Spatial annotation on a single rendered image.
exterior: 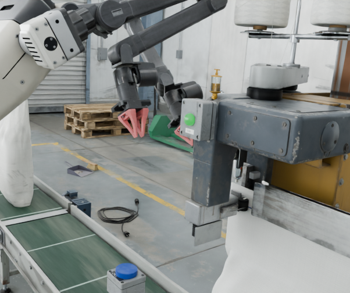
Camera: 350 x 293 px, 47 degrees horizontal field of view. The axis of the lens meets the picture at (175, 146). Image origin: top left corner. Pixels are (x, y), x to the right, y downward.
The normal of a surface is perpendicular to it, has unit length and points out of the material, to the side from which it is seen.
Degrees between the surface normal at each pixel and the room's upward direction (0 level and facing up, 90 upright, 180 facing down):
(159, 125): 75
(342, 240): 90
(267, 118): 90
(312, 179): 90
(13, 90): 115
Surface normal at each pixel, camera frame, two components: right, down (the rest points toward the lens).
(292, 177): -0.78, 0.09
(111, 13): 0.51, 0.00
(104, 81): 0.62, 0.22
